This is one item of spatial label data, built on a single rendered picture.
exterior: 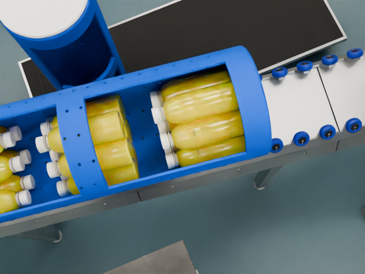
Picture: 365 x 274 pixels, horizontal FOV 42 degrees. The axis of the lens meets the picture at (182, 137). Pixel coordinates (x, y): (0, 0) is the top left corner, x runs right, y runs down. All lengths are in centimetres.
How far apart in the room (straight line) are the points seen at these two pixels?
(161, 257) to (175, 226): 102
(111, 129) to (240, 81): 32
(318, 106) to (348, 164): 99
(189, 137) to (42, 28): 56
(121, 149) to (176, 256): 31
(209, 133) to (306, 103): 39
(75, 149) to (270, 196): 136
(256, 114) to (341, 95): 43
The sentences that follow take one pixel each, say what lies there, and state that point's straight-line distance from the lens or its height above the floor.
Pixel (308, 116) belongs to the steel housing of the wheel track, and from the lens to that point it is 142.
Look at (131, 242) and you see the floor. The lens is 228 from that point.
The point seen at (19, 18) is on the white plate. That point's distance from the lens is 149.
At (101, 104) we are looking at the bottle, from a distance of 121.
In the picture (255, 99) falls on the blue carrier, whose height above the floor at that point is 123.
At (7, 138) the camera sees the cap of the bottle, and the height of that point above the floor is 113.
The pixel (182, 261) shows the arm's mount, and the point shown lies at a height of 101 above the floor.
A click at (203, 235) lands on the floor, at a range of 226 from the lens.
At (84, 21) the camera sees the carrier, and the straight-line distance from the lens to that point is 147.
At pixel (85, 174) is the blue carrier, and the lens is 112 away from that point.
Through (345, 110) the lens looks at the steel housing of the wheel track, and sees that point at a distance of 146.
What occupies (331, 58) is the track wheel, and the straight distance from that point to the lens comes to 144.
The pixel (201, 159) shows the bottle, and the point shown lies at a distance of 120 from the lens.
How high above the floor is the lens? 226
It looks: 75 degrees down
